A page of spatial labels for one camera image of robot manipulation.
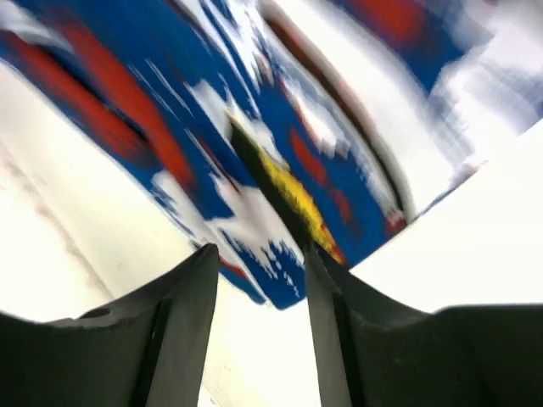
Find blue white red patterned trousers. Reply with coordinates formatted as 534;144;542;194
1;1;495;309

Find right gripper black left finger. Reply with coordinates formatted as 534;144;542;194
1;244;219;407

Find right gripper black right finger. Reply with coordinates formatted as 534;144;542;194
305;248;542;407

